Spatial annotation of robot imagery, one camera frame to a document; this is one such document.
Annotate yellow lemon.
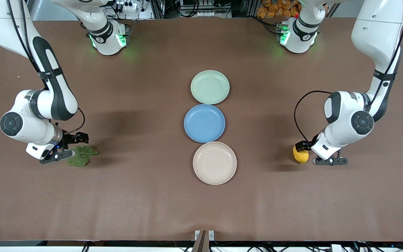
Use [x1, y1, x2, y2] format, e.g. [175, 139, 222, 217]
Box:
[292, 145, 309, 164]

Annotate green lettuce leaf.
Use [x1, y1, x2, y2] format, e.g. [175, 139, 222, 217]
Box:
[66, 146, 99, 167]

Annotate beige plate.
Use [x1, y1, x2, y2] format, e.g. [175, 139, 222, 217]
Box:
[193, 141, 237, 185]

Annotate blue plate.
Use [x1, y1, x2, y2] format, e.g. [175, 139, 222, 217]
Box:
[184, 104, 226, 143]

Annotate light green plate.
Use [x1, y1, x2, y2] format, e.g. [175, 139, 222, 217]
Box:
[191, 70, 230, 105]

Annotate orange items in crate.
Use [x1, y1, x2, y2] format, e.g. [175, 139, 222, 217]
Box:
[256, 0, 302, 18]

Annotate white power strip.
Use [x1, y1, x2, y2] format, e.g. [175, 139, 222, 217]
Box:
[115, 2, 140, 12]

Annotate aluminium equipment rack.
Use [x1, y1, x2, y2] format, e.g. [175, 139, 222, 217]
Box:
[151, 0, 258, 19]

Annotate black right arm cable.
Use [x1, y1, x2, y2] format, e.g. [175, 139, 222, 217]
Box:
[69, 107, 86, 135]

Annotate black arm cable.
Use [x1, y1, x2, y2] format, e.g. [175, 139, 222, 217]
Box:
[294, 90, 334, 143]
[69, 107, 86, 135]

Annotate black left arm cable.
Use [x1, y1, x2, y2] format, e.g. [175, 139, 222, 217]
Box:
[294, 90, 334, 143]

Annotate silver camera mount bracket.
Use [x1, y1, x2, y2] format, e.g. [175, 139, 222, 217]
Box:
[192, 230, 215, 252]

